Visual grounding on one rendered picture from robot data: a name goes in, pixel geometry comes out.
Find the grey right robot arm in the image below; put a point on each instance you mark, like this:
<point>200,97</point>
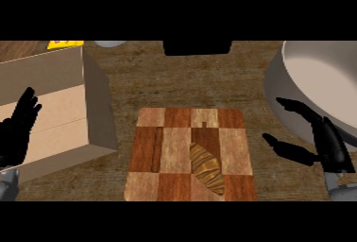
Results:
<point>341,186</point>

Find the black appliance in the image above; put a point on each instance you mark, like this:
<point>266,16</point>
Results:
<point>198,47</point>

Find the brown striped croissant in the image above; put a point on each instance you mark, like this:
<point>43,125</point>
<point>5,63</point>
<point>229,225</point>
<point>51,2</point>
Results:
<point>207,168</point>

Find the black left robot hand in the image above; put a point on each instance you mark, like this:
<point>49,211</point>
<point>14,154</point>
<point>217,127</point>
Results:
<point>18,132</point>

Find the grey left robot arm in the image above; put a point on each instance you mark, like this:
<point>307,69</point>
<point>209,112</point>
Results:
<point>8,184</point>

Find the checkered wooden cutting board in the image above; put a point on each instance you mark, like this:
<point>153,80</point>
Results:
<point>191,155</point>

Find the open wooden drawer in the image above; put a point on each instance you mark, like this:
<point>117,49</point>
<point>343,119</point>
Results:
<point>51,110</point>

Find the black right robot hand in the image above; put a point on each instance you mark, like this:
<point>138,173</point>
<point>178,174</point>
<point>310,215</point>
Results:
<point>331,141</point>

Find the large grey pot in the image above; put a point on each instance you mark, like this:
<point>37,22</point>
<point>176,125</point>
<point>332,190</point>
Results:
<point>310,88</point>

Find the grey round object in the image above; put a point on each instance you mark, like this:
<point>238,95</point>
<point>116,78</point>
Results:
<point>110,43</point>

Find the yellow box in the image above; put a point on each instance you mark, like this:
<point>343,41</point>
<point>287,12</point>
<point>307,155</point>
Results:
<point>65,43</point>

